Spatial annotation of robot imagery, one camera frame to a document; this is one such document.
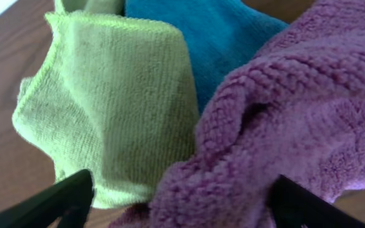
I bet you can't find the purple microfiber cloth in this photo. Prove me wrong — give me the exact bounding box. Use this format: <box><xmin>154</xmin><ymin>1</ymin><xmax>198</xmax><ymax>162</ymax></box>
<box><xmin>112</xmin><ymin>0</ymin><xmax>365</xmax><ymax>228</ymax></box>

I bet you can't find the crumpled green cloth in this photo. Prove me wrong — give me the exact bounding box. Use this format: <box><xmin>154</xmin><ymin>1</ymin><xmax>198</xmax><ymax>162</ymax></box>
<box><xmin>12</xmin><ymin>1</ymin><xmax>199</xmax><ymax>209</ymax></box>

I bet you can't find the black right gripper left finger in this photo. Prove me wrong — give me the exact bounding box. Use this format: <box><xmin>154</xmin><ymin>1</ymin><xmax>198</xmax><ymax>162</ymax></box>
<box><xmin>0</xmin><ymin>169</ymin><xmax>94</xmax><ymax>228</ymax></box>

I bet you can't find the blue cloth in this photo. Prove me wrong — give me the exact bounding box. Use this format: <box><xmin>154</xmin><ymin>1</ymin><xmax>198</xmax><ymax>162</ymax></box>
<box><xmin>125</xmin><ymin>0</ymin><xmax>288</xmax><ymax>111</ymax></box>

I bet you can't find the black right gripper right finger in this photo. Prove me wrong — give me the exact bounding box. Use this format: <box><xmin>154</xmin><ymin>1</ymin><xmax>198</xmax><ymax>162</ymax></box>
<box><xmin>267</xmin><ymin>175</ymin><xmax>365</xmax><ymax>228</ymax></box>

